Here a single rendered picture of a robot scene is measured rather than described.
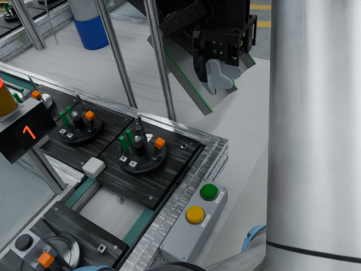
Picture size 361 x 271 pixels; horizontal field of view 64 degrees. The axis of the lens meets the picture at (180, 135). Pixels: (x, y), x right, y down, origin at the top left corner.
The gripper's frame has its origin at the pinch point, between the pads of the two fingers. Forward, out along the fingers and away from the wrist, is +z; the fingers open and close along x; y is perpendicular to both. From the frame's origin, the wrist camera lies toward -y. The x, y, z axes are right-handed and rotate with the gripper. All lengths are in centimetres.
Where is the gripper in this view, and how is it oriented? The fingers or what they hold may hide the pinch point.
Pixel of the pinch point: (210, 87)
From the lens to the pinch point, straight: 57.4
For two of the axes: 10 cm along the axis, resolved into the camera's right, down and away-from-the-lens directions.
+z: 1.2, 6.9, 7.2
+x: 5.2, -6.6, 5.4
